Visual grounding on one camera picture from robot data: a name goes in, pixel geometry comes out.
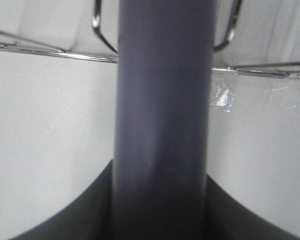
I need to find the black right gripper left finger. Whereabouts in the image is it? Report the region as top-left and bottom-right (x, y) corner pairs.
(4, 159), (115, 240)

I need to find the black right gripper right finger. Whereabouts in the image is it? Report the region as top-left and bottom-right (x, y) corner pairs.
(204, 175), (300, 240)

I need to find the clear adhesive tape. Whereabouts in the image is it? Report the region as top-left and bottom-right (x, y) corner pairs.
(210, 78), (300, 113)

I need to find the chrome wire dish rack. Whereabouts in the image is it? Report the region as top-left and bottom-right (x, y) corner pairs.
(0, 0), (300, 80)

